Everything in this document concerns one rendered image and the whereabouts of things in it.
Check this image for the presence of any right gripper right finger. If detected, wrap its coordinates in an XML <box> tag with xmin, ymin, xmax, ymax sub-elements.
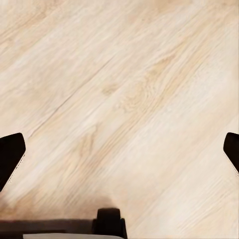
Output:
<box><xmin>223</xmin><ymin>132</ymin><xmax>239</xmax><ymax>173</ymax></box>

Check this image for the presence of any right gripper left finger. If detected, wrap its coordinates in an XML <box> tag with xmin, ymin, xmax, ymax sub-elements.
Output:
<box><xmin>0</xmin><ymin>132</ymin><xmax>26</xmax><ymax>192</ymax></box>

